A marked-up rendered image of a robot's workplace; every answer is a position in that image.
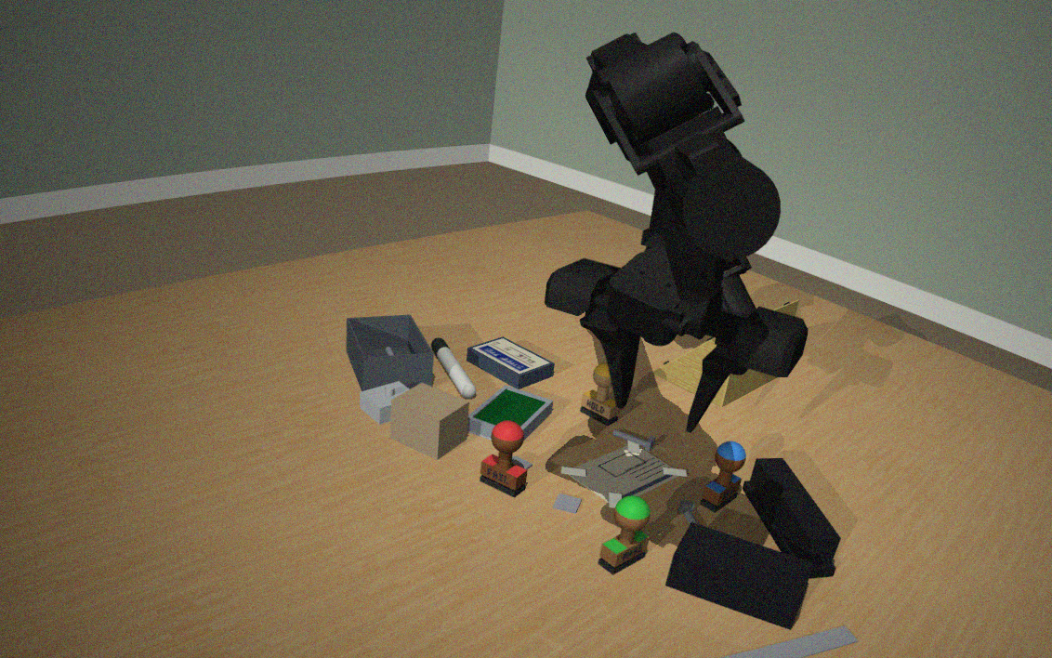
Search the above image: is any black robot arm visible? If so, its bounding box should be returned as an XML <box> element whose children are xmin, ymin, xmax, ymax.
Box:
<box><xmin>585</xmin><ymin>33</ymin><xmax>781</xmax><ymax>347</ymax></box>

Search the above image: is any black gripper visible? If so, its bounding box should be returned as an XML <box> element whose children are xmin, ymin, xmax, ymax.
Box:
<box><xmin>545</xmin><ymin>212</ymin><xmax>808</xmax><ymax>433</ymax></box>

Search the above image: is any white rounded cylinder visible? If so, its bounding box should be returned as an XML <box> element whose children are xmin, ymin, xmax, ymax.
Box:
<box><xmin>431</xmin><ymin>338</ymin><xmax>476</xmax><ymax>399</ymax></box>

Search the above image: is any light grey flat bar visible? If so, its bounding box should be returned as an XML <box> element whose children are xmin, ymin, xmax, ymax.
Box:
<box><xmin>721</xmin><ymin>626</ymin><xmax>858</xmax><ymax>658</ymax></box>

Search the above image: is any grey metal bolt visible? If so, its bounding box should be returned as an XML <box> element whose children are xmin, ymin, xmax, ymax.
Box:
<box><xmin>677</xmin><ymin>500</ymin><xmax>699</xmax><ymax>524</ymax></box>
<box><xmin>612</xmin><ymin>428</ymin><xmax>656</xmax><ymax>452</ymax></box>

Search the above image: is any rubber stamp with yellow knob handle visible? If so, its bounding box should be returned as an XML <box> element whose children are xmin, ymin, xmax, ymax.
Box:
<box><xmin>580</xmin><ymin>362</ymin><xmax>619</xmax><ymax>426</ymax></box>

